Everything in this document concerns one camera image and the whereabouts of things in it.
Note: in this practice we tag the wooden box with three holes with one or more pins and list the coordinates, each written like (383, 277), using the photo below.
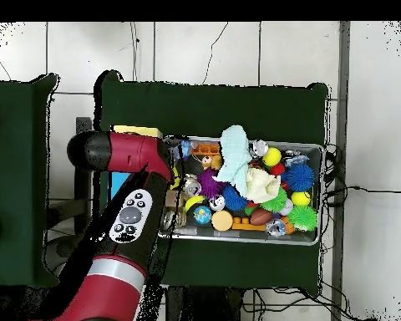
(137, 131)

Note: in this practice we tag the cream waffle cloth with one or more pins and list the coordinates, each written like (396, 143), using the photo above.
(262, 185)

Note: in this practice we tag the blue spiky rubber ball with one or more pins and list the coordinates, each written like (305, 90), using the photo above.
(299, 177)

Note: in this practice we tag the dark green tablecloth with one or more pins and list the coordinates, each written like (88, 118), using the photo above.
(23, 150)
(237, 107)

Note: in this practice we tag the tan foam disc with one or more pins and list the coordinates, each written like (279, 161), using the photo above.
(221, 220)

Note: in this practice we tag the yellow tennis ball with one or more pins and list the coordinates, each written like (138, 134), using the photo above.
(271, 156)

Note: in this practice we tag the mint green waffle cloth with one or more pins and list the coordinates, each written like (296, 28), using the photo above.
(235, 150)

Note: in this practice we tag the blue globe print ball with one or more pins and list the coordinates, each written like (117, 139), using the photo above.
(202, 214)

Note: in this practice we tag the purple spiky monster toy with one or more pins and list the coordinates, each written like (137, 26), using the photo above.
(209, 184)

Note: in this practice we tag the yellow smiley ball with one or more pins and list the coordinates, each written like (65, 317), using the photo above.
(300, 198)

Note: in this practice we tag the green spiky rubber ball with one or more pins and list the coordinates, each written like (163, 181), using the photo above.
(302, 218)

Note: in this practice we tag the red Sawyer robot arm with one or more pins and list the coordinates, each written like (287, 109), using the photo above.
(133, 153)

